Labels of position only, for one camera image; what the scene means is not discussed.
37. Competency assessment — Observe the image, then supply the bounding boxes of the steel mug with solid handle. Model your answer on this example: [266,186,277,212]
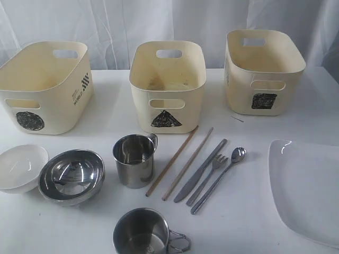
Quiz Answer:
[112,133,158,189]

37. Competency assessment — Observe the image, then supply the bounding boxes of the wooden chopstick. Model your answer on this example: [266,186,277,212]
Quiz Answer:
[145,125,199,197]
[162,127,214,201]

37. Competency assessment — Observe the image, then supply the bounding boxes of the cream bin with triangle mark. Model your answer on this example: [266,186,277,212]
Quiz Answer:
[129,41,207,134]

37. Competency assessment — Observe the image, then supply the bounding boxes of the steel mug with wire handle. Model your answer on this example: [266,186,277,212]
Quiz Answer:
[113,207,192,253]

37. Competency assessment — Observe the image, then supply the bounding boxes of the stainless steel bowl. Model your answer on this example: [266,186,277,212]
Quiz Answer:
[38,149,105,206]

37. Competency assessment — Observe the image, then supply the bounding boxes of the white ceramic bowl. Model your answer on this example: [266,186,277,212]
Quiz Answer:
[1,144,49,194]

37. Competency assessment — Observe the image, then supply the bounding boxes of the stainless steel fork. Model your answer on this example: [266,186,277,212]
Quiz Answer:
[186,154,228,206]

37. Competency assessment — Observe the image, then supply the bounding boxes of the stainless steel table knife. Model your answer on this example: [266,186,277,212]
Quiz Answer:
[174,139,228,203]

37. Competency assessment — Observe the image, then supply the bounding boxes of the stainless steel spoon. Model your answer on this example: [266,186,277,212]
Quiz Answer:
[190,147,247,215]

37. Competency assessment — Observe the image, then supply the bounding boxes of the cream bin with square mark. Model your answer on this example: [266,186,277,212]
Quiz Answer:
[225,29,306,116]

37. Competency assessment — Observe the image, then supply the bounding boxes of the white backdrop curtain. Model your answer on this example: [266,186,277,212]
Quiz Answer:
[1,1,338,72]

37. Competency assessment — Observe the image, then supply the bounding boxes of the cream bin with circle mark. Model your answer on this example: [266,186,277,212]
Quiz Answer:
[1,41,94,135]

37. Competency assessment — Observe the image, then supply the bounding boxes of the white square plate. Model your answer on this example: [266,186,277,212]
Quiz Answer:
[267,140,338,249]

